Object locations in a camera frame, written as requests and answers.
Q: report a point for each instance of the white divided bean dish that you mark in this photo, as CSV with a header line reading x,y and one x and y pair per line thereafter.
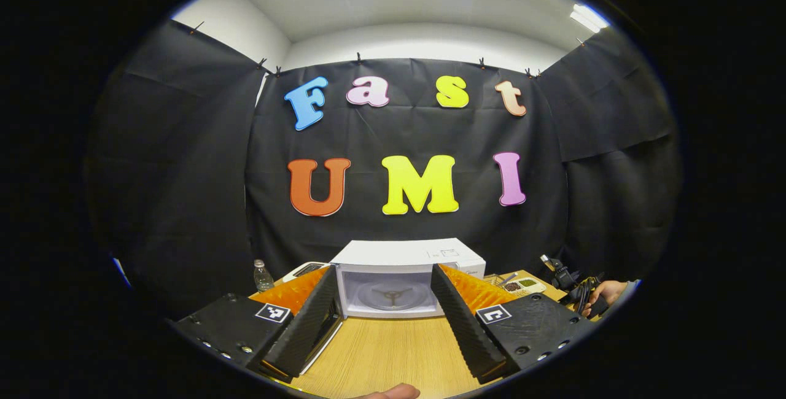
x,y
529,285

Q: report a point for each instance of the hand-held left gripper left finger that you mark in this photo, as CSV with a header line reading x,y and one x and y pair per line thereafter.
x,y
307,331

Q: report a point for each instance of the black backdrop cloth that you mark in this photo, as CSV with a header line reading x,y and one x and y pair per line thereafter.
x,y
368,141

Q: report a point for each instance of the clear plastic water bottle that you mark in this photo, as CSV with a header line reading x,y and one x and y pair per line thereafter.
x,y
263,277

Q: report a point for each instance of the white microwave oven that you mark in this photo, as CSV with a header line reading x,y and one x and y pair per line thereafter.
x,y
399,255

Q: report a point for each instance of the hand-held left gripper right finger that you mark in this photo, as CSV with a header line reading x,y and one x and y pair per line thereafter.
x,y
466,331

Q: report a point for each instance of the ceiling light panel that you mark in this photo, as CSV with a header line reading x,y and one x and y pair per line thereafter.
x,y
588,17

